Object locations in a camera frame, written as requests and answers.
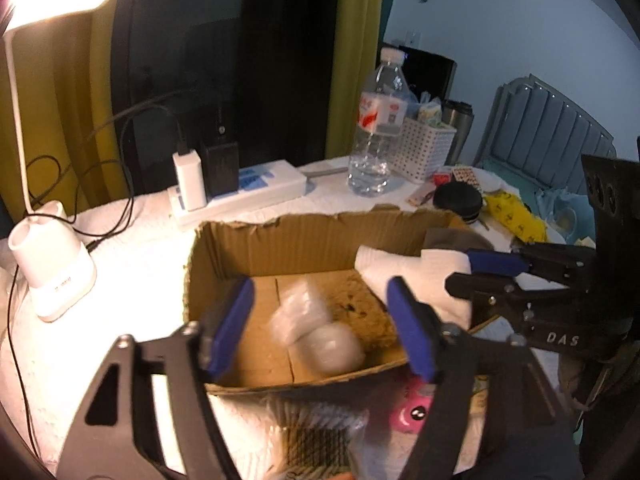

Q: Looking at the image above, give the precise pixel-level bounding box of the white desk lamp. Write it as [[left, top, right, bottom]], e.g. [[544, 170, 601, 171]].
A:
[[0, 0, 128, 323]]

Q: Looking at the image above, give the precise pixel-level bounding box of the white power strip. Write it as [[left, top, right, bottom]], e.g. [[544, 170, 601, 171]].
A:
[[169, 160, 307, 232]]

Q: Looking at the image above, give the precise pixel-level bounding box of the yellow-green curtain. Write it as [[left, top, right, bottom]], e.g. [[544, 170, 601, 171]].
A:
[[325, 0, 401, 162]]

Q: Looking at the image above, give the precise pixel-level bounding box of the white perforated basket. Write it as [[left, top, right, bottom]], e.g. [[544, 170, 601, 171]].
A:
[[391, 116, 458, 184]]

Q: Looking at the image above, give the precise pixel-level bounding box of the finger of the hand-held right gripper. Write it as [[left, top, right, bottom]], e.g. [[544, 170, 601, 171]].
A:
[[444, 271, 597, 333], [467, 243, 597, 282]]

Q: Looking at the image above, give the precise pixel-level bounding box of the yellow cloth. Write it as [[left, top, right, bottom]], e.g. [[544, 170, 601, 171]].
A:
[[481, 189, 550, 242]]

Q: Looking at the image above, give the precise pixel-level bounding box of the grey cloth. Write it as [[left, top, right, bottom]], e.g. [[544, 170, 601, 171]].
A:
[[425, 227, 493, 256]]

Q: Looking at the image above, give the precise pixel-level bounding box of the black power adapter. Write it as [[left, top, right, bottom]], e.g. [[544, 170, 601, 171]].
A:
[[200, 141, 241, 198]]

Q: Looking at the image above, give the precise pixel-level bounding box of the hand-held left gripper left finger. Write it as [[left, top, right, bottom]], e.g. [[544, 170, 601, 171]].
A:
[[55, 276, 256, 480]]

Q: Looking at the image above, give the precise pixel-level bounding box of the brown sponge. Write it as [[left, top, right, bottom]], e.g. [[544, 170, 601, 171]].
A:
[[332, 270, 401, 356]]

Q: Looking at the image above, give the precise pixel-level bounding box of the clear water bottle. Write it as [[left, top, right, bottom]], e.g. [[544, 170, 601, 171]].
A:
[[347, 46, 408, 198]]

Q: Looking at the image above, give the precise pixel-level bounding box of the pink plush toy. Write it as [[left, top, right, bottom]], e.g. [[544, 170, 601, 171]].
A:
[[389, 377, 437, 433]]

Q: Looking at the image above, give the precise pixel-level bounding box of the black lamp cable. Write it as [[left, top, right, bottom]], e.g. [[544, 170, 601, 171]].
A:
[[5, 156, 138, 451]]

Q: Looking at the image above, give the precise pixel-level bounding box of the grey radiator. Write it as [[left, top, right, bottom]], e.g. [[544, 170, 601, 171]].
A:
[[472, 74, 617, 196]]

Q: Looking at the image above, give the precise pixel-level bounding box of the black round case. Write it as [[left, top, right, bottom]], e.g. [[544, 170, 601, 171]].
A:
[[432, 182, 484, 223]]

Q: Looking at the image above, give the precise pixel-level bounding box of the steel thermos cup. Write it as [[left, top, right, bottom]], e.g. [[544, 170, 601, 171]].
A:
[[440, 99, 475, 165]]

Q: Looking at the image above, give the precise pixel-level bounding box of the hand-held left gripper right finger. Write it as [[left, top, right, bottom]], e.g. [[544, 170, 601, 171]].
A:
[[386, 276, 587, 480]]

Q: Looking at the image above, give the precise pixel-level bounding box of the clear packaged brush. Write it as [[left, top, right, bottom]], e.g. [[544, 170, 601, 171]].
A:
[[260, 394, 371, 480]]

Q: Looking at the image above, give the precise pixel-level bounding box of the red patterned card box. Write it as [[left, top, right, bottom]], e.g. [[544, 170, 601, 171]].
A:
[[433, 165, 487, 194]]

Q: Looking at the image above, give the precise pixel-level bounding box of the clear plastic packet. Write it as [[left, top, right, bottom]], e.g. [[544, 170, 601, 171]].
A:
[[270, 280, 335, 345]]

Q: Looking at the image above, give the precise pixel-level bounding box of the black appliance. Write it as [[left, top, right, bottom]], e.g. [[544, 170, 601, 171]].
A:
[[382, 42, 458, 111]]

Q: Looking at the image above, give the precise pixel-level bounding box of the white towel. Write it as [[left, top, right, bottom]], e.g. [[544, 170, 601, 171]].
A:
[[354, 246, 474, 330]]

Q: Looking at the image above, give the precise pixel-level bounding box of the white charger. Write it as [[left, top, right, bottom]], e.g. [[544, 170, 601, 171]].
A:
[[173, 150, 207, 212]]

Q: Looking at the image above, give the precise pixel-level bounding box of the brown cardboard box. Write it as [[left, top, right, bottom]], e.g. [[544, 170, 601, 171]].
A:
[[183, 203, 493, 397]]

